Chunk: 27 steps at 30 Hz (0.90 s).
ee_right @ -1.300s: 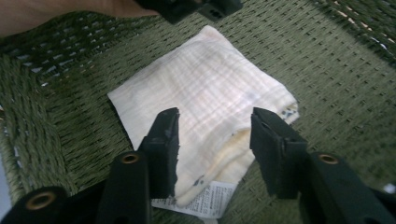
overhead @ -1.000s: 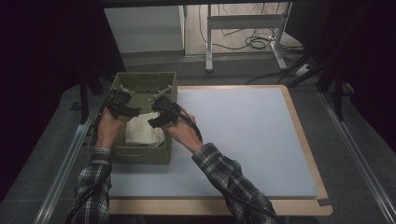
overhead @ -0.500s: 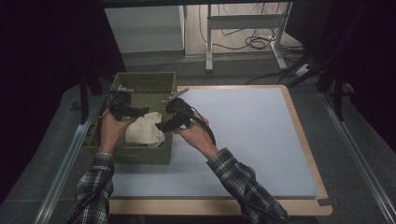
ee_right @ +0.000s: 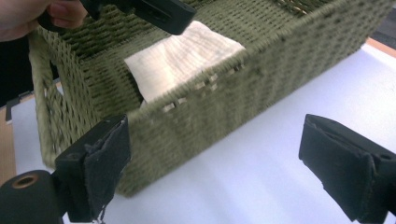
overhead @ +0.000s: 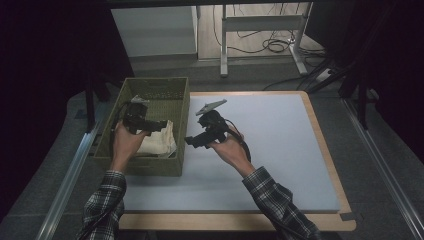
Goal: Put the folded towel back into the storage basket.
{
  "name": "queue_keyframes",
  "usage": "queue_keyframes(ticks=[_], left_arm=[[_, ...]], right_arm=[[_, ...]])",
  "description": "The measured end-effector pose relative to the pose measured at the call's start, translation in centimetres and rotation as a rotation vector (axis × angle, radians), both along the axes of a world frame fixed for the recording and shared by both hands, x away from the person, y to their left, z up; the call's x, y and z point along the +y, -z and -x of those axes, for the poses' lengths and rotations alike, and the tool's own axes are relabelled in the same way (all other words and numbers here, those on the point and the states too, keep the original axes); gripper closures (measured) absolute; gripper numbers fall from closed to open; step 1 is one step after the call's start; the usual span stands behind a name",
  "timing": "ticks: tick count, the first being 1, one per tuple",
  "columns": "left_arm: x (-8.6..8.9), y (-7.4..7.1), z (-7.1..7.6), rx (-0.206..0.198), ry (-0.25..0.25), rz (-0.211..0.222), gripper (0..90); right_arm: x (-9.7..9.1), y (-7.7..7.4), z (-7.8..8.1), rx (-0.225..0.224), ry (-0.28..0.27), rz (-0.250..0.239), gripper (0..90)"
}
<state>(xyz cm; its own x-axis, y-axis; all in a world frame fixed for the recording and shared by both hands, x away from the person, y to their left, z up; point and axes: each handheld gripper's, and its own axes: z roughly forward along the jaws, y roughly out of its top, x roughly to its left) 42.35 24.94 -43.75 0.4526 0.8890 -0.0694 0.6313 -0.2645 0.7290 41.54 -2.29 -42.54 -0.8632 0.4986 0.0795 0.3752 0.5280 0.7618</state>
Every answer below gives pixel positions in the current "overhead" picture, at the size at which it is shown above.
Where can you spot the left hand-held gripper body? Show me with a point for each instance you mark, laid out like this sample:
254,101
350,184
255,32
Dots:
135,116

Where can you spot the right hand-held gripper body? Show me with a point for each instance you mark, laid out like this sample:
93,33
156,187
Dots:
215,125

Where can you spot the cream printed cloth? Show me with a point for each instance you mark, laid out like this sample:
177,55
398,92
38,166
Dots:
160,143

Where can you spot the green plastic basket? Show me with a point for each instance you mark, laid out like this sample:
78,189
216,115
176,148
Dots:
163,96

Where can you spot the person's left hand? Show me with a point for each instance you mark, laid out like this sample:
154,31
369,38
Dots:
125,146

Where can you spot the person's right hand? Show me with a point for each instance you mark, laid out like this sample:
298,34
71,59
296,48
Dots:
233,151

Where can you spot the black metal stand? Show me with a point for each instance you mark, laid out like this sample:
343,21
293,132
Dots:
361,100
90,106

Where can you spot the light grey table mat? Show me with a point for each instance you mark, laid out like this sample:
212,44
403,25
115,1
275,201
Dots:
283,140

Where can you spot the white cabinet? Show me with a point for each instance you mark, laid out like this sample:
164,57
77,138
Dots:
153,31

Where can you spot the black tape piece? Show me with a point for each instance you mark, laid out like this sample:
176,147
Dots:
347,216

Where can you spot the aluminium floor rail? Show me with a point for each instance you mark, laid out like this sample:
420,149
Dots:
383,166
65,186

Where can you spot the white desk frame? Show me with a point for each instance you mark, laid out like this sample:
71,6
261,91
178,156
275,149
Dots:
260,23

